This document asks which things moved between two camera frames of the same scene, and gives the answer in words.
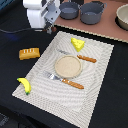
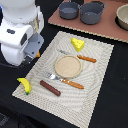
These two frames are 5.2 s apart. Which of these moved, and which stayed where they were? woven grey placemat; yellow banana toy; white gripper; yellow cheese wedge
Moved: white gripper
Stayed: woven grey placemat; yellow cheese wedge; yellow banana toy
